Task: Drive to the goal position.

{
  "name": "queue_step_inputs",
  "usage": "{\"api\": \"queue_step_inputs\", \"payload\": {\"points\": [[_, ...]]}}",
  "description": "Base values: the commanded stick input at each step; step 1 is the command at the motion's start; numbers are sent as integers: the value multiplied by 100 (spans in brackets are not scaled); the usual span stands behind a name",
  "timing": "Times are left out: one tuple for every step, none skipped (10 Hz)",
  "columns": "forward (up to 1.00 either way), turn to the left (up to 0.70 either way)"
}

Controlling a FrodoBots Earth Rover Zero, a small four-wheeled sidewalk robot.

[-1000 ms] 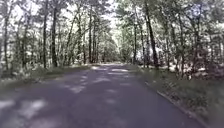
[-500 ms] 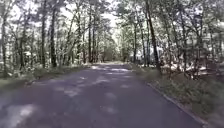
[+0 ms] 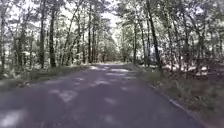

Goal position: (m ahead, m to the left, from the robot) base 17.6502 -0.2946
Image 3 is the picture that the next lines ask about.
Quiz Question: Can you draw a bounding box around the grey asphalt forest road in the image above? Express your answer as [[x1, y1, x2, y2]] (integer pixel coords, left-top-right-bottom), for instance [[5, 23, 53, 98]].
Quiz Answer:
[[0, 61, 209, 128]]

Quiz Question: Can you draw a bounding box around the wood of tall trees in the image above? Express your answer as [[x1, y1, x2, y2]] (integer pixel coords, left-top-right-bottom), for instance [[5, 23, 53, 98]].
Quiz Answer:
[[0, 0, 224, 76]]

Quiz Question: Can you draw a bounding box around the grass verge with undergrowth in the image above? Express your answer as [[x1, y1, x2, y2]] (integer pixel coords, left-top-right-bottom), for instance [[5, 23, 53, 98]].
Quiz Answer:
[[0, 63, 93, 92], [124, 62, 224, 128]]

